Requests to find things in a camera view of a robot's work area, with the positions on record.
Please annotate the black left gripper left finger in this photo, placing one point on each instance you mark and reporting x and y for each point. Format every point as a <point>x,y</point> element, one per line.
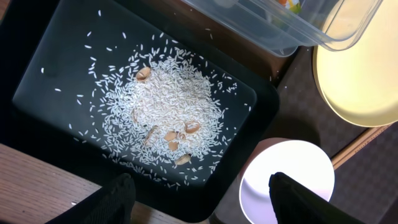
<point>110,204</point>

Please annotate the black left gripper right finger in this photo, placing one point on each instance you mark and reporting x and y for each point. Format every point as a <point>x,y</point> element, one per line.
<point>295,204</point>

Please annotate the white bowl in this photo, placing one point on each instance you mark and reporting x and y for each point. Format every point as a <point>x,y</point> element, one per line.
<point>303,161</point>

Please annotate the pile of white rice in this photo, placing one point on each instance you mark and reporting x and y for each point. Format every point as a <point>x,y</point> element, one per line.
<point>148,102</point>

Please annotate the green orange snack wrapper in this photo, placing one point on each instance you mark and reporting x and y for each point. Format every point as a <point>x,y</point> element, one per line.
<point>291,5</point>

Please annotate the right wooden chopstick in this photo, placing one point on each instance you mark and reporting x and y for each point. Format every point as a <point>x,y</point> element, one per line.
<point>356,145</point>

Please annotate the black plastic tray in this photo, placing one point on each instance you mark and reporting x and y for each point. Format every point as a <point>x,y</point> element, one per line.
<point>54,58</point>

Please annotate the yellow plate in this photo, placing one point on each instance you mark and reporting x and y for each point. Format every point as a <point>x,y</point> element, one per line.
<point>360,83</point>

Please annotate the clear plastic bin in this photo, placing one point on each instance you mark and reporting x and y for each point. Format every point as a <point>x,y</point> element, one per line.
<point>332,24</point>

